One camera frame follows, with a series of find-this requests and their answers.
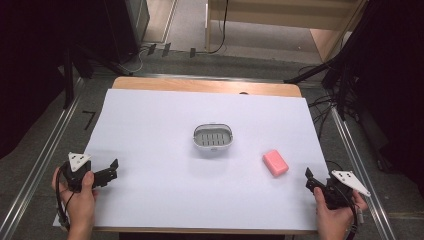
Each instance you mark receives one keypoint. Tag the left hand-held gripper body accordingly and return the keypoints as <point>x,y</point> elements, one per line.
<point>76,173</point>

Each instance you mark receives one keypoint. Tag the black metal stand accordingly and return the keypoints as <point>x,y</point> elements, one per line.
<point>68,80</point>
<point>333,70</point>

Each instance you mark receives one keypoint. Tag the pink soap bar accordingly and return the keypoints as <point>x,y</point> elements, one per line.
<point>275,162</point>

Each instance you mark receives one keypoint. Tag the person's left hand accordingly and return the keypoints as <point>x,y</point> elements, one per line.
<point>80,206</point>

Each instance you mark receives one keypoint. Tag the person's right hand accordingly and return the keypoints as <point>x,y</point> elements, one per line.
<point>333,220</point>

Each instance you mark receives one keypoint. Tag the wooden table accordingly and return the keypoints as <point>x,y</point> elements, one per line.
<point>200,85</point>

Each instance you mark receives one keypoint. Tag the dark curtain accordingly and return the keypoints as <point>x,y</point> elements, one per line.
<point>396,83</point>
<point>26,66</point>

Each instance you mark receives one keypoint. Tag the black cabinet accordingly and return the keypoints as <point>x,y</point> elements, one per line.
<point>123,30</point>

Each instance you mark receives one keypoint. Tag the grey white soap dish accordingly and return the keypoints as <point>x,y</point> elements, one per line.
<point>212,137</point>

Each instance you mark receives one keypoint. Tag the black tape strip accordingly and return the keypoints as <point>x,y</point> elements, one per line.
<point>192,52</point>
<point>166,49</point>
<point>151,49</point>

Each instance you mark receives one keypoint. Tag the light wooden furniture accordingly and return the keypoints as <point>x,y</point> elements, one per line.
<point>283,16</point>

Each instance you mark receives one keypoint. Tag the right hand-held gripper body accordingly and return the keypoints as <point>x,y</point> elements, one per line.
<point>338,195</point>

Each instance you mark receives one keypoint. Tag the white paper sheet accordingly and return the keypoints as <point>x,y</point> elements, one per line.
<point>166,173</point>

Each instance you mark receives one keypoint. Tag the metal floor rail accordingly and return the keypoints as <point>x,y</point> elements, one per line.
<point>363,173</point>
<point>36,166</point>

